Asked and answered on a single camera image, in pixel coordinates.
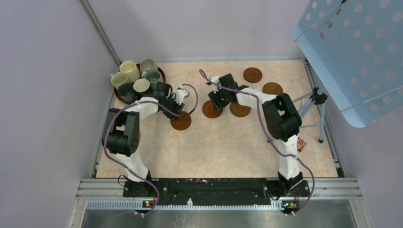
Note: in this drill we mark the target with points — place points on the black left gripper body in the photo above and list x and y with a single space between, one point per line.
172 105

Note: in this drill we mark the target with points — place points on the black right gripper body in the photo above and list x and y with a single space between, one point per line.
219 99

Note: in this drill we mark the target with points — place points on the brown wooden coaster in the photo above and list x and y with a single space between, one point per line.
182 123
272 88
252 74
239 110
210 111

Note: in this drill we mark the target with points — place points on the small white cup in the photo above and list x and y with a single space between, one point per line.
142 85

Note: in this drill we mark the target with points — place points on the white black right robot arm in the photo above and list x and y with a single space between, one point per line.
278 118

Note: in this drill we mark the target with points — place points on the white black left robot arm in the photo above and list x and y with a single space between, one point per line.
121 136

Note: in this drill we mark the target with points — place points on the grey ribbed cup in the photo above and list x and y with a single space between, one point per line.
148 65

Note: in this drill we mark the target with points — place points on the cream ceramic cup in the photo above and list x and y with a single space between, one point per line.
130 69

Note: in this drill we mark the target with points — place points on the grey green mug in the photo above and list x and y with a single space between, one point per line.
153 76

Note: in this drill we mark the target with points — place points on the dark green mug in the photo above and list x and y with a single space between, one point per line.
127 93

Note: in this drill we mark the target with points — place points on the dark red round tray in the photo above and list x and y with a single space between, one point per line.
133 81

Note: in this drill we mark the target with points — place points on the pale green mug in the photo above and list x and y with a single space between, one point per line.
118 79

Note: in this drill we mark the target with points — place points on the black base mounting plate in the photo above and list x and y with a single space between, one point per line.
214 191

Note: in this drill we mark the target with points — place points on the red owl sticker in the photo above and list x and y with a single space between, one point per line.
301 144

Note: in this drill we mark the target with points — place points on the blue perforated metal panel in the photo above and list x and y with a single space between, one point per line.
356 49

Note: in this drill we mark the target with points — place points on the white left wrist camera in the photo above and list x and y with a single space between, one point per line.
180 95

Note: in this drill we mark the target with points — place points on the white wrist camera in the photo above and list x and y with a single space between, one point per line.
180 95
214 81

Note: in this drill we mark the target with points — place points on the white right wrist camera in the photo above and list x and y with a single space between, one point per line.
214 81

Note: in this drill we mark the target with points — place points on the aluminium frame rail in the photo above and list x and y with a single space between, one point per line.
332 202

